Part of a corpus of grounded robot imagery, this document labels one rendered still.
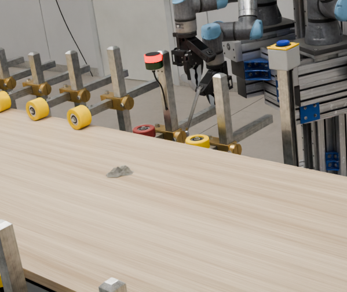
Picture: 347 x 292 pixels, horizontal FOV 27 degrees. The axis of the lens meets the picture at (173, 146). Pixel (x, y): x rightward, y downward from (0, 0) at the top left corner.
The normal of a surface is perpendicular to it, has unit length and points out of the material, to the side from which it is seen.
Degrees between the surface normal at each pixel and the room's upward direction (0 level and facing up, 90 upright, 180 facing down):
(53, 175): 0
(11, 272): 90
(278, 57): 90
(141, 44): 90
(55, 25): 90
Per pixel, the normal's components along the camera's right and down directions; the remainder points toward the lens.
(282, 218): -0.12, -0.93
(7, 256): 0.74, 0.15
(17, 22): -0.62, 0.36
